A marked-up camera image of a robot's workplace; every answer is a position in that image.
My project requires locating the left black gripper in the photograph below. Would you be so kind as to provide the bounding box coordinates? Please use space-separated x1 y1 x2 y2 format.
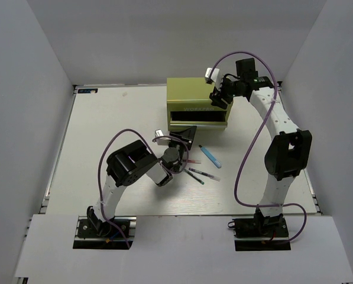
167 125 197 160

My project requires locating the blue capped pen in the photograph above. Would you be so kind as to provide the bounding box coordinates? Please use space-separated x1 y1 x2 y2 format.
199 145 222 169

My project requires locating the red gel pen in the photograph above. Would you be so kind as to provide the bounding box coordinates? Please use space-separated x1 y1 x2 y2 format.
183 159 202 164

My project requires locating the green ink refill pen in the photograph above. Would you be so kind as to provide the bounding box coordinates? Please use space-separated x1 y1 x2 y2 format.
183 169 205 185

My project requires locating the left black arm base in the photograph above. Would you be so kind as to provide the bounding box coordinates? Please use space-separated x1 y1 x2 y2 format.
73 217 137 250

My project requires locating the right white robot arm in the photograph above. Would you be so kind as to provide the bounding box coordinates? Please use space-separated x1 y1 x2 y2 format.
205 58 312 239

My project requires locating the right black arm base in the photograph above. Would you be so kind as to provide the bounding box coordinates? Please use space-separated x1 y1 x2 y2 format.
228 218 291 251

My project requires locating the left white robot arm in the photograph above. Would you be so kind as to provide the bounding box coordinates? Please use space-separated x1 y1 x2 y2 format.
78 126 197 239

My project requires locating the green metal drawer cabinet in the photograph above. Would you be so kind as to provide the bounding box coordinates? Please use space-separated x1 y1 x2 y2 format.
166 78 231 125

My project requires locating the left blue table label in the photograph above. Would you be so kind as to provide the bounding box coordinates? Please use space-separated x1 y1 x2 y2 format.
77 88 98 93

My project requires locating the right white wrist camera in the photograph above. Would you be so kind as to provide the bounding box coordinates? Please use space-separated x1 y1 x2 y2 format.
205 67 222 89

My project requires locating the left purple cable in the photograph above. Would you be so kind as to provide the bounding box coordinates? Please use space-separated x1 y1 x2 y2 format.
98 128 190 249

